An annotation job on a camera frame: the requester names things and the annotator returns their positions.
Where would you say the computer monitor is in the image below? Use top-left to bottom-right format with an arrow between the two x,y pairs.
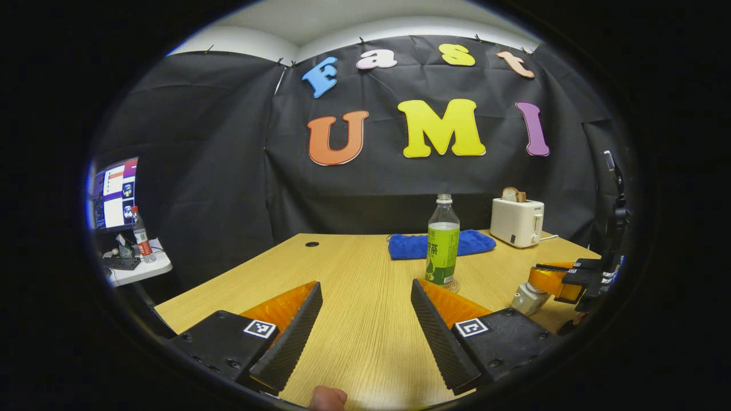
91,157 -> 139,231

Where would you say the blue towel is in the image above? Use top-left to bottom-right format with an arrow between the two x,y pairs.
388,229 -> 497,260

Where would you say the white side table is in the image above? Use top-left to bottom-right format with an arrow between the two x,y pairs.
103,239 -> 173,287

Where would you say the black backdrop cloth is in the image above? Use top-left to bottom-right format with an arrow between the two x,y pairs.
91,35 -> 629,292

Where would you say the white toaster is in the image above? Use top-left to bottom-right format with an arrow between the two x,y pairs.
490,198 -> 545,248

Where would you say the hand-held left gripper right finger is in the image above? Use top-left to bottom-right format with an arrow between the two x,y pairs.
410,279 -> 563,396

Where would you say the green label water bottle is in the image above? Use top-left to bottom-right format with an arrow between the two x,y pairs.
425,194 -> 460,286

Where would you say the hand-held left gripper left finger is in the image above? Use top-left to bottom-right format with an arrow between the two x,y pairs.
170,281 -> 323,396

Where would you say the red label plastic bottle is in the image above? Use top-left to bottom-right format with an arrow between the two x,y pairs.
131,206 -> 156,264

